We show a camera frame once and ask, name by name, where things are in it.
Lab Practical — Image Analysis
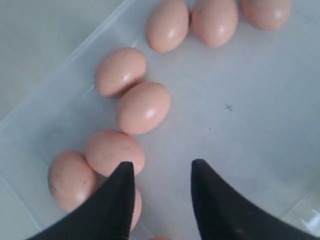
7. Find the brown egg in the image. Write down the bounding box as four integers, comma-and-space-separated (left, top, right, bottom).
47, 149, 98, 213
116, 81, 171, 135
84, 130, 146, 177
239, 0, 292, 30
94, 47, 147, 98
149, 236, 172, 240
99, 174, 143, 232
145, 0, 190, 53
191, 0, 239, 48

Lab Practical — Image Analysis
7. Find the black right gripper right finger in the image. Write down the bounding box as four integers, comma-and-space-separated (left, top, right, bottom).
191, 159, 313, 240

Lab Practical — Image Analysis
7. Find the clear plastic container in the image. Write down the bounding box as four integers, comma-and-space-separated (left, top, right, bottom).
0, 0, 320, 240

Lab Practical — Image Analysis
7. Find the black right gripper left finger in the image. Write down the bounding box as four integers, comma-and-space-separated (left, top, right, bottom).
32, 162, 136, 240

